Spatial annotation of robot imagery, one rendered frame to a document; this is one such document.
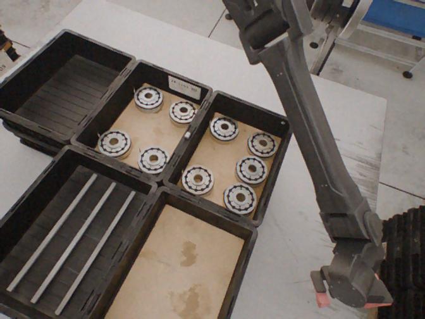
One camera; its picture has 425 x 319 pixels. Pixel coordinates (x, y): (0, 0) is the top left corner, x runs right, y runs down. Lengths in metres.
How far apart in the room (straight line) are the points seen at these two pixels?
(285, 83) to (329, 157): 0.15
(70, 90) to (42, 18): 1.87
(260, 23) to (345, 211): 0.34
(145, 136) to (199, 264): 0.46
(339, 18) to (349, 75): 1.73
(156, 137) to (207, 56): 0.61
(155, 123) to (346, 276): 0.74
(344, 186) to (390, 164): 1.86
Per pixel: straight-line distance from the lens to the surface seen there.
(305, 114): 0.49
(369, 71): 2.93
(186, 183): 0.86
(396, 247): 1.77
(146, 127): 1.00
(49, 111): 1.13
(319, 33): 2.82
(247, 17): 0.51
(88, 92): 1.14
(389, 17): 2.78
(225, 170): 0.92
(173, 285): 0.82
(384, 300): 0.72
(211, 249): 0.84
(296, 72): 0.49
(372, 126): 1.44
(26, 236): 0.94
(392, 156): 2.44
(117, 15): 1.68
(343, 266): 0.55
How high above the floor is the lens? 1.65
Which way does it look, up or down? 61 degrees down
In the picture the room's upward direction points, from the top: 11 degrees clockwise
